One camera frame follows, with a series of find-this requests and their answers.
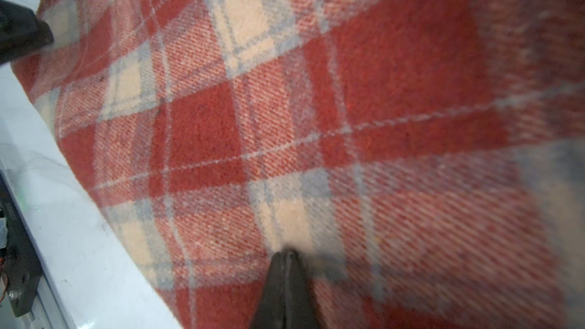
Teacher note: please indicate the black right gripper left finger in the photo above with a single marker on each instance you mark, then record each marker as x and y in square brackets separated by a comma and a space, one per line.
[271, 309]

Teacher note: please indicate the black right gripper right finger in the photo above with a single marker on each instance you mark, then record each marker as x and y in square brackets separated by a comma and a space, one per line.
[299, 309]

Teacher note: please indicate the red plaid skirt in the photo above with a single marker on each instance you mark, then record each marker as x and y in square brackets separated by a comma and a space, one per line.
[425, 157]

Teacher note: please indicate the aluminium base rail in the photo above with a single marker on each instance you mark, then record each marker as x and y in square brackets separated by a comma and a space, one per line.
[48, 309]

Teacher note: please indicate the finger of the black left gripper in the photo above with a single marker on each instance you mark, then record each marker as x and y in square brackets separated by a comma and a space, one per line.
[22, 32]

